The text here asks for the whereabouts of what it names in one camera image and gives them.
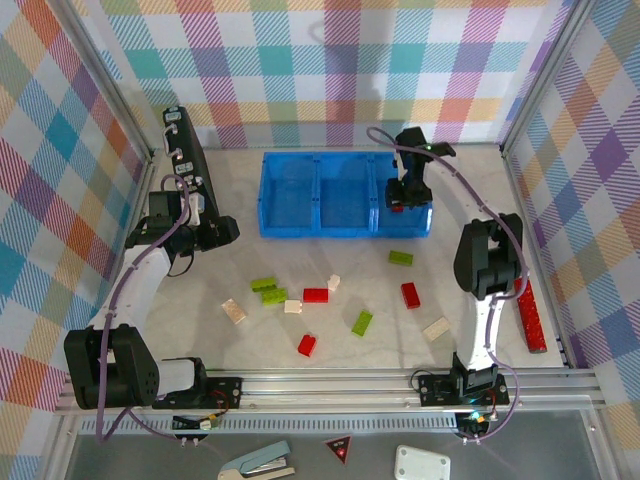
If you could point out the long green lego brick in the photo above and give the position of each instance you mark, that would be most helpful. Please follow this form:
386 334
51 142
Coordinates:
362 323
401 258
263 285
274 296

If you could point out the short cream lego brick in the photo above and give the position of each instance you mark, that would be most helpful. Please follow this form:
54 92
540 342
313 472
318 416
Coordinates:
293 306
334 282

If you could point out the light blue stapler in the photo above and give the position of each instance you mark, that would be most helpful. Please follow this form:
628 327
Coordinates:
260 460

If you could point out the black hub box with ports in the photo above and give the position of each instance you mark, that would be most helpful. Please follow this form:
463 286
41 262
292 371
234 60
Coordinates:
192 145

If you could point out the right small connector board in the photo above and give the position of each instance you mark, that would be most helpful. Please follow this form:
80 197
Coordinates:
472 422

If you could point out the left aluminium frame post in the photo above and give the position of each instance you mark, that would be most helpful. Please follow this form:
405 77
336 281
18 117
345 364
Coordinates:
105 85

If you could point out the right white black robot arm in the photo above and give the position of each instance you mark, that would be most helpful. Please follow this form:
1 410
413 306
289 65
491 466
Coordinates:
480 325

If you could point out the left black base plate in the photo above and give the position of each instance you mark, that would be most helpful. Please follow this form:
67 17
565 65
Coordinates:
225 392

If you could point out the long cream lego brick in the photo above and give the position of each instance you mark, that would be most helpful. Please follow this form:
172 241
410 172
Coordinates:
234 311
436 329

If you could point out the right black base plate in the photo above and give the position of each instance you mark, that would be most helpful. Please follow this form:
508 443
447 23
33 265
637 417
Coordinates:
430 390

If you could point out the left small connector board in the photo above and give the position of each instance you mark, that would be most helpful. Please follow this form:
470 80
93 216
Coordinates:
197 424

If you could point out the white rectangular plate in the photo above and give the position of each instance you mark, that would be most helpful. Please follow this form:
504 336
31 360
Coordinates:
421 462

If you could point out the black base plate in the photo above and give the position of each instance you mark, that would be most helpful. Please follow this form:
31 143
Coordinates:
430 390
225 392

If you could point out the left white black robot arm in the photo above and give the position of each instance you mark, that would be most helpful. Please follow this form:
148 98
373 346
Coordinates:
145 280

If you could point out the red glitter toy microphone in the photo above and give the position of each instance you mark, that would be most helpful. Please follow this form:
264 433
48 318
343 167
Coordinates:
532 320

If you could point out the right aluminium frame post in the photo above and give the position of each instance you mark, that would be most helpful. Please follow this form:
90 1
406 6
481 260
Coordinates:
545 75

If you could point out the blue three-compartment plastic bin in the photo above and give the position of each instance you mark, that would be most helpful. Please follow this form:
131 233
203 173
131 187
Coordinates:
340 200

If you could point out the small connector board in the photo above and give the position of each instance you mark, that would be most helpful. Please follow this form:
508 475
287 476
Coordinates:
197 424
472 422

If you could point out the aluminium extrusion rail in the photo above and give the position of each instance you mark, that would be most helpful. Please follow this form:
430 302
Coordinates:
325 387

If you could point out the long red lego brick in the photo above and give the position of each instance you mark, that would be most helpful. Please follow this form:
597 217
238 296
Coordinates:
316 295
410 295

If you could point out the red black triangle badge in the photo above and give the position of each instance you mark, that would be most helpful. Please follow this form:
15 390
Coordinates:
339 447

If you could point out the aluminium frame post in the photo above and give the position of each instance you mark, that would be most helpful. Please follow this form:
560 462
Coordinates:
545 75
105 85

